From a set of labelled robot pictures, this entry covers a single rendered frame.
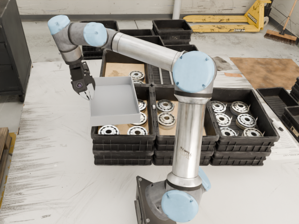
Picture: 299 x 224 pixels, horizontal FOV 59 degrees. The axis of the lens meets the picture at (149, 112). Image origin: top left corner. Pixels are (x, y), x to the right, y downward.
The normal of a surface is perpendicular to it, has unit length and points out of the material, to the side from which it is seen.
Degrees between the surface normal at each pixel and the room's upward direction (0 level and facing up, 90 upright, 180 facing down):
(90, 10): 90
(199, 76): 54
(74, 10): 90
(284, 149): 0
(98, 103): 0
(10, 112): 0
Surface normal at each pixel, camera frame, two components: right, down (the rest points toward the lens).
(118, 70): 0.07, -0.74
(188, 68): -0.30, 0.03
